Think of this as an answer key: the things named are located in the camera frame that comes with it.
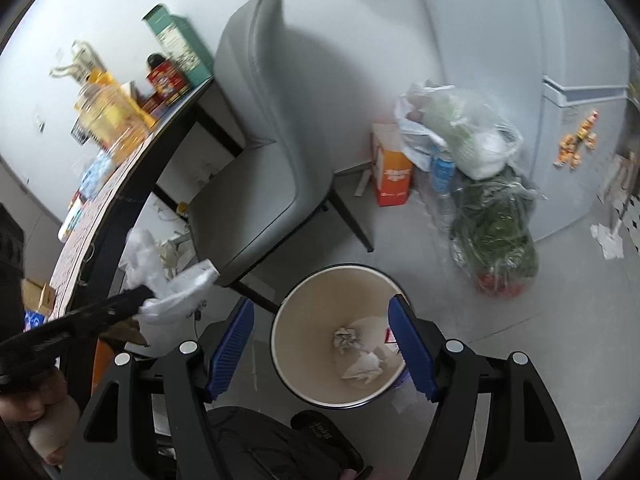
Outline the white crumpled tissue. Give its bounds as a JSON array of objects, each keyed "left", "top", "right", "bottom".
[{"left": 340, "top": 351, "right": 386, "bottom": 386}]

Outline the clear plastic jar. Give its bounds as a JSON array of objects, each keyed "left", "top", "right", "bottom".
[{"left": 75, "top": 82, "right": 151, "bottom": 163}]

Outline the blue and white tissue pack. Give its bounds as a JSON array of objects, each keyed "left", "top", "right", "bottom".
[{"left": 79, "top": 152, "right": 120, "bottom": 202}]

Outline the white paper scrap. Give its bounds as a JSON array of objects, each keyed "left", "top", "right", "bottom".
[{"left": 351, "top": 169, "right": 374, "bottom": 199}]

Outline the person's left hand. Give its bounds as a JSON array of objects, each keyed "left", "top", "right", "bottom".
[{"left": 0, "top": 367, "right": 82, "bottom": 466}]

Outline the grey crumpled paper ball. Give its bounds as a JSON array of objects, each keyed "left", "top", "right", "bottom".
[{"left": 332, "top": 327, "right": 363, "bottom": 355}]

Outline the orange cardboard carton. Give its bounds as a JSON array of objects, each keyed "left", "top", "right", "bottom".
[{"left": 370, "top": 122, "right": 415, "bottom": 207}]

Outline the person's dark trouser leg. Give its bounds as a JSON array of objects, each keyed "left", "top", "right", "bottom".
[{"left": 204, "top": 406, "right": 373, "bottom": 480}]

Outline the pink patterned tablecloth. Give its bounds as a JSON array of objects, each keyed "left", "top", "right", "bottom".
[{"left": 52, "top": 125, "right": 166, "bottom": 311}]

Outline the cluster of orange figure magnets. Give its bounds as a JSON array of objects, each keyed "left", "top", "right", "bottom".
[{"left": 552, "top": 110, "right": 601, "bottom": 169}]

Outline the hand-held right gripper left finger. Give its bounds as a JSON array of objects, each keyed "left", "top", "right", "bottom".
[{"left": 59, "top": 297, "right": 256, "bottom": 480}]

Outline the white crumpled paper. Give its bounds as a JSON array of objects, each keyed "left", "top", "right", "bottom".
[{"left": 590, "top": 221, "right": 624, "bottom": 261}]

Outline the red tin can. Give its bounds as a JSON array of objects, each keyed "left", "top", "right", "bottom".
[{"left": 145, "top": 60, "right": 192, "bottom": 107}]

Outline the pale blue fridge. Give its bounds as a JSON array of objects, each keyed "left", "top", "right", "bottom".
[{"left": 415, "top": 0, "right": 635, "bottom": 242}]

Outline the brown cardboard box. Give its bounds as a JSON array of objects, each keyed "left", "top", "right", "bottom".
[{"left": 21, "top": 279, "right": 57, "bottom": 322}]

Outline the white plastic wad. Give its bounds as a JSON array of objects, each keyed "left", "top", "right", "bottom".
[{"left": 122, "top": 229, "right": 221, "bottom": 358}]

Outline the white paper with red print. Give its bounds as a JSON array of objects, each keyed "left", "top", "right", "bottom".
[{"left": 350, "top": 316, "right": 401, "bottom": 348}]

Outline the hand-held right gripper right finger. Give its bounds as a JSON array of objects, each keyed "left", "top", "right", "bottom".
[{"left": 387, "top": 294, "right": 583, "bottom": 480}]

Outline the white plastic bag with cabbage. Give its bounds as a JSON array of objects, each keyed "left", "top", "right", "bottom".
[{"left": 394, "top": 80, "right": 524, "bottom": 181}]

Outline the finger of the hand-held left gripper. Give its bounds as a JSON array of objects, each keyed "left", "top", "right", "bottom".
[{"left": 57, "top": 284, "right": 157, "bottom": 338}]

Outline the clear bag of green vegetables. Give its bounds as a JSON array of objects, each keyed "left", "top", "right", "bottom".
[{"left": 449, "top": 167, "right": 542, "bottom": 300}]

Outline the cream bin with black rim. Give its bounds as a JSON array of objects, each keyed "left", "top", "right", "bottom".
[{"left": 270, "top": 262, "right": 408, "bottom": 409}]

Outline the white printed roll pack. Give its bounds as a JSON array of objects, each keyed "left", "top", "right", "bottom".
[{"left": 58, "top": 195, "right": 85, "bottom": 242}]

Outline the black table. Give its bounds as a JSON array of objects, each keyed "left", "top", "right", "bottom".
[{"left": 52, "top": 77, "right": 247, "bottom": 411}]

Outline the tall green carton box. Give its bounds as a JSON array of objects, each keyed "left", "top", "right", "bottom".
[{"left": 142, "top": 4, "right": 215, "bottom": 86}]

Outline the grey upholstered chair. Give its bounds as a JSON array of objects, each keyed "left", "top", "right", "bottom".
[{"left": 187, "top": 0, "right": 376, "bottom": 313}]

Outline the yellow snack bag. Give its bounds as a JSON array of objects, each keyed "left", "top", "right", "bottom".
[{"left": 75, "top": 67, "right": 157, "bottom": 141}]

